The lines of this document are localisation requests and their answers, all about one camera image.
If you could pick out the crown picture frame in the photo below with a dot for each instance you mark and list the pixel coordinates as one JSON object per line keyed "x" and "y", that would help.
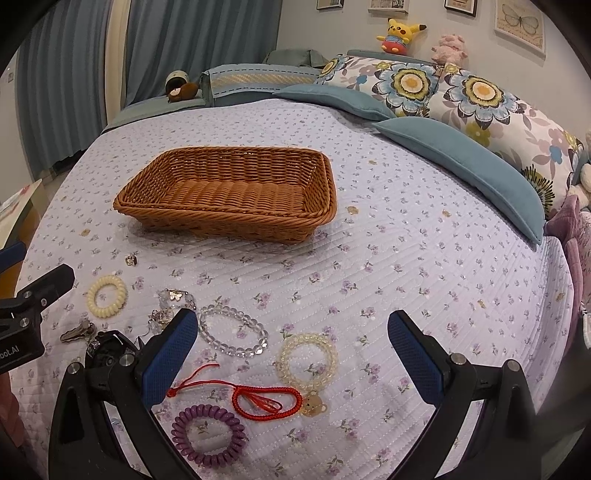
{"x": 466, "y": 7}

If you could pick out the butterfly picture frame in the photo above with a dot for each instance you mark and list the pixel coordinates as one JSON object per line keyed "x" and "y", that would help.
{"x": 522, "y": 22}

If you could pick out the newspaper picture frame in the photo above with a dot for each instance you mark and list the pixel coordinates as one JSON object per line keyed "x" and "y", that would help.
{"x": 389, "y": 6}

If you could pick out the pink plush toy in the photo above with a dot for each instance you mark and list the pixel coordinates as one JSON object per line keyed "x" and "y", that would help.
{"x": 451, "y": 48}

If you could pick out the white bear plush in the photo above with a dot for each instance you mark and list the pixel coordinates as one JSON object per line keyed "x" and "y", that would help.
{"x": 580, "y": 188}

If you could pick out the dark left picture frame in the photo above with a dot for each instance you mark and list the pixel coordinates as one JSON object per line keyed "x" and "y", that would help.
{"x": 329, "y": 4}

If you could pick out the yellowish bead bracelet bear charm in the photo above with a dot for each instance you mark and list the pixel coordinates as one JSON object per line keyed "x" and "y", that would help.
{"x": 308, "y": 362}

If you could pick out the left floral pillow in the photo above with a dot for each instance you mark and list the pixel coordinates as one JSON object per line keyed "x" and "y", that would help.
{"x": 405, "y": 87}

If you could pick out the wooden side table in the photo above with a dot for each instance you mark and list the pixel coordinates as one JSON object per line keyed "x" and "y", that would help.
{"x": 22, "y": 216}

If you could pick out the floral pillow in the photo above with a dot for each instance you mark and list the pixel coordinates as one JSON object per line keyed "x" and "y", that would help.
{"x": 405, "y": 87}
{"x": 539, "y": 148}

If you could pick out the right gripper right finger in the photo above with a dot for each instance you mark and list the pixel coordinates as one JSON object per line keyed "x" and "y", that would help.
{"x": 442, "y": 383}

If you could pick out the silver keys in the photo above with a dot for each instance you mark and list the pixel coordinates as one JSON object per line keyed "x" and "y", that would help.
{"x": 85, "y": 330}

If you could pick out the right floral pillow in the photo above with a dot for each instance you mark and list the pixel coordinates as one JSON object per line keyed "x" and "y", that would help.
{"x": 539, "y": 148}

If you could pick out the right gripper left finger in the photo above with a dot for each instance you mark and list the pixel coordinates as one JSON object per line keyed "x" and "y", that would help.
{"x": 159, "y": 362}

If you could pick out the far teal cushion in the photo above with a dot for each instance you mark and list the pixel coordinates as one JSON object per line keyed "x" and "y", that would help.
{"x": 353, "y": 102}

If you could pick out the brown plush toy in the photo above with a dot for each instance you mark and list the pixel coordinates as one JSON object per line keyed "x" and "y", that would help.
{"x": 178, "y": 87}

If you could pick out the brown wicker basket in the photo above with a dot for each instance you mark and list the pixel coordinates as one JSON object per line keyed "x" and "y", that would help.
{"x": 275, "y": 194}

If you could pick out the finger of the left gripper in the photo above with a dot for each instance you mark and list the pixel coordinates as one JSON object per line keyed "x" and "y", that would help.
{"x": 43, "y": 292}
{"x": 12, "y": 255}

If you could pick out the blue curtain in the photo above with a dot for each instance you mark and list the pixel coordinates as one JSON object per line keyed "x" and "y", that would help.
{"x": 61, "y": 65}

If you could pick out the green folded cloth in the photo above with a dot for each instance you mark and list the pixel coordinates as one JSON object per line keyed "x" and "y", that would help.
{"x": 296, "y": 57}

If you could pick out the yellow Pikachu plush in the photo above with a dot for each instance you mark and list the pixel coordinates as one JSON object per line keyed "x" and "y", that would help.
{"x": 399, "y": 36}

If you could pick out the near teal cushion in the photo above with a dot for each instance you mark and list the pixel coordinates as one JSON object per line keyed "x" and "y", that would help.
{"x": 496, "y": 180}

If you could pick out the small gold charm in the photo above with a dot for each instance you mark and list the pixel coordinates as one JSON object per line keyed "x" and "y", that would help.
{"x": 131, "y": 260}

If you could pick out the teal cushion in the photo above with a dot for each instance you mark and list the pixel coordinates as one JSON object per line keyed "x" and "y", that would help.
{"x": 353, "y": 102}
{"x": 496, "y": 180}

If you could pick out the purple blanket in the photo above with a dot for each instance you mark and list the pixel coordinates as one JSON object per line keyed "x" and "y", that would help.
{"x": 571, "y": 225}

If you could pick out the folded blue striped blanket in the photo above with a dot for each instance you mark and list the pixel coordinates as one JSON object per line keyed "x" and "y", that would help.
{"x": 233, "y": 84}

